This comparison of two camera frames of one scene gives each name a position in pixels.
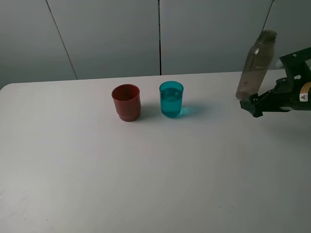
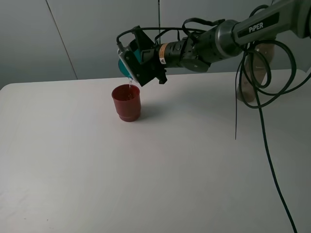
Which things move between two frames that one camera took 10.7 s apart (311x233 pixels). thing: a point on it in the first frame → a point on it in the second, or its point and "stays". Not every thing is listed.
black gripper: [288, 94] → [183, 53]
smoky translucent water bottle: [257, 65] stays
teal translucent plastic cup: [171, 93] → [124, 64]
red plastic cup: [127, 99] stays
